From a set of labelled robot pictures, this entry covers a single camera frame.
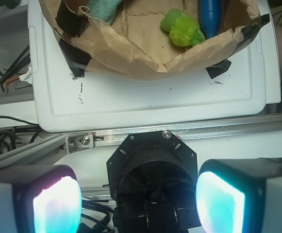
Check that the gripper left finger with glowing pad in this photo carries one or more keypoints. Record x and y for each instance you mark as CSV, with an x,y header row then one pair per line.
x,y
39,199

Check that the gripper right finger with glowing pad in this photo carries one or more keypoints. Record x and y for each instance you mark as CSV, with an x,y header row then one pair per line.
x,y
240,195

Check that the green plush animal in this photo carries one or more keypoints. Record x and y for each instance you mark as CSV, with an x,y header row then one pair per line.
x,y
183,30

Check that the white plastic tray lid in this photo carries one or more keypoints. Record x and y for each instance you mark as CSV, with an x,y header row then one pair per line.
x,y
100,101

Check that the brown paper bag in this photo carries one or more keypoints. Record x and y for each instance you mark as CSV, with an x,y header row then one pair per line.
x,y
134,45

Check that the blue cylindrical bottle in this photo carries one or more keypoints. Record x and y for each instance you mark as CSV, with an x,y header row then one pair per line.
x,y
210,17

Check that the teal towel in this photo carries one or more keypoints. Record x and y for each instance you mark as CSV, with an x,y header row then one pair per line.
x,y
103,10

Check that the aluminium frame rail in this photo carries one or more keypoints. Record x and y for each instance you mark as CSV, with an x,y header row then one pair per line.
x,y
172,134

